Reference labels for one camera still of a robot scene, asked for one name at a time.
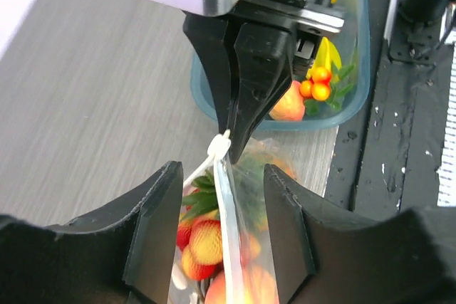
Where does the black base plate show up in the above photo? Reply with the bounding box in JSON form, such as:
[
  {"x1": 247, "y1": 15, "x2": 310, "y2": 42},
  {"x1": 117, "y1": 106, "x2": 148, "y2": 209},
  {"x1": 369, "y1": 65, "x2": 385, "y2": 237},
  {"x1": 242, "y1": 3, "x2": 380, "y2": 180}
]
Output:
[{"x1": 324, "y1": 0, "x2": 453, "y2": 220}]

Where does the small orange cherry cluster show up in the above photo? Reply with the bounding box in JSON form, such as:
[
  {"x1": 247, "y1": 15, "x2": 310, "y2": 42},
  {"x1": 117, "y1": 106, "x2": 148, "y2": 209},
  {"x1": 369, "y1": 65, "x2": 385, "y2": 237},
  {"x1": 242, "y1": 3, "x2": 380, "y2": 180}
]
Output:
[{"x1": 299, "y1": 66, "x2": 332, "y2": 102}]

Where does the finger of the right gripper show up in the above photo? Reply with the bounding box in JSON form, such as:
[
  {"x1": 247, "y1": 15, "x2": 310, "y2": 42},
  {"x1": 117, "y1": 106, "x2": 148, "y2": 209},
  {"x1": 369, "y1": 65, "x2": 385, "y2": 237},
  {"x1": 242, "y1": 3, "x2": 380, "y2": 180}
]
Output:
[{"x1": 227, "y1": 23, "x2": 296, "y2": 164}]

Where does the slotted white cable duct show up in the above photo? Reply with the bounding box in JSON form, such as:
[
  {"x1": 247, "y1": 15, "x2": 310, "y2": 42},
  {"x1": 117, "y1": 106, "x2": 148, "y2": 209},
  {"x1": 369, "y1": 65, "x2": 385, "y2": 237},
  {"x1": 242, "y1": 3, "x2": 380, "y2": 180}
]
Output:
[{"x1": 437, "y1": 3, "x2": 455, "y2": 207}]

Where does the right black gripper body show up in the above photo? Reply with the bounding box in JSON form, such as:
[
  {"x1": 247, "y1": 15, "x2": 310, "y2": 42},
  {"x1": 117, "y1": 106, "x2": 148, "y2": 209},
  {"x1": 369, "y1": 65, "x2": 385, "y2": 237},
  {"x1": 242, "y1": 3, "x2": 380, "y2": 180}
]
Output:
[{"x1": 229, "y1": 0, "x2": 346, "y2": 78}]

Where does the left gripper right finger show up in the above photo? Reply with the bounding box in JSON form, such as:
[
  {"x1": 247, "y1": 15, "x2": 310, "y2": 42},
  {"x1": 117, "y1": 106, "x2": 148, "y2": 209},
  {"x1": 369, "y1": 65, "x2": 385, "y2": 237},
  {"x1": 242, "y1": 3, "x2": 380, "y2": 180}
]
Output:
[{"x1": 264, "y1": 164, "x2": 455, "y2": 303}]

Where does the orange toy pineapple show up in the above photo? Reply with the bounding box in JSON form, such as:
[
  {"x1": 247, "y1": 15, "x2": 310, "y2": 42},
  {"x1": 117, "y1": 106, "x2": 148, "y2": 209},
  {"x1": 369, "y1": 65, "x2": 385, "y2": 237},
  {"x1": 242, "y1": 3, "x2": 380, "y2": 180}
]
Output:
[{"x1": 181, "y1": 147, "x2": 296, "y2": 232}]

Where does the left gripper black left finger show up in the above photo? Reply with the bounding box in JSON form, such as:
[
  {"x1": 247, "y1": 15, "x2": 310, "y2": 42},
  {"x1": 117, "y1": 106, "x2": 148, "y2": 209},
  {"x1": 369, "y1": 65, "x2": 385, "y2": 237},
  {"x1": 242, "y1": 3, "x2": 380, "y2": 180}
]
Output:
[{"x1": 1, "y1": 161, "x2": 183, "y2": 303}]

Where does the red cherry bunch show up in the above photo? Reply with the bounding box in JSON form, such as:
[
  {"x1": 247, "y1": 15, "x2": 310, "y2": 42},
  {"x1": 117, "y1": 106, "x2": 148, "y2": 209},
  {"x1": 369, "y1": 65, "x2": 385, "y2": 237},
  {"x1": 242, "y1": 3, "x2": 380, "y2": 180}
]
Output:
[{"x1": 176, "y1": 211, "x2": 263, "y2": 282}]

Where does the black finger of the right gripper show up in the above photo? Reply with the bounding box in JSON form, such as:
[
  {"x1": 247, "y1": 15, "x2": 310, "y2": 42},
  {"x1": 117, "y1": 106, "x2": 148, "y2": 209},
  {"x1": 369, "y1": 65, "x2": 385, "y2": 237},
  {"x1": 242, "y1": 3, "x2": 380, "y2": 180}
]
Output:
[{"x1": 183, "y1": 14, "x2": 237, "y2": 133}]

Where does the clear zip top bag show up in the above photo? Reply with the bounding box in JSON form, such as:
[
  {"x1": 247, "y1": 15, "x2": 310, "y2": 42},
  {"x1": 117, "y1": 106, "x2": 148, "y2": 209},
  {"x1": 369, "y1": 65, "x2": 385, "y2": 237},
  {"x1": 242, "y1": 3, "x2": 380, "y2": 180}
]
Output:
[{"x1": 168, "y1": 130, "x2": 284, "y2": 303}]

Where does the orange toy peach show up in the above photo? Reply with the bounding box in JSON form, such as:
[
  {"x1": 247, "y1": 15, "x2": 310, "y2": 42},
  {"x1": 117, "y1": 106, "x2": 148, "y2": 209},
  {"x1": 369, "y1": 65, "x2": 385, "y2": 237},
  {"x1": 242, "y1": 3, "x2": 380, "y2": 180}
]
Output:
[
  {"x1": 203, "y1": 264, "x2": 281, "y2": 304},
  {"x1": 269, "y1": 80, "x2": 306, "y2": 121}
]

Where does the teal plastic tray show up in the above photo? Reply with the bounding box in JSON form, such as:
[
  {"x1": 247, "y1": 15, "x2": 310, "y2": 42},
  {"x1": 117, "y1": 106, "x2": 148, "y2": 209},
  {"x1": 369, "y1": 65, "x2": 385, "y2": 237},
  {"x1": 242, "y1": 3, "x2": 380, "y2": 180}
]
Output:
[{"x1": 183, "y1": 0, "x2": 371, "y2": 132}]

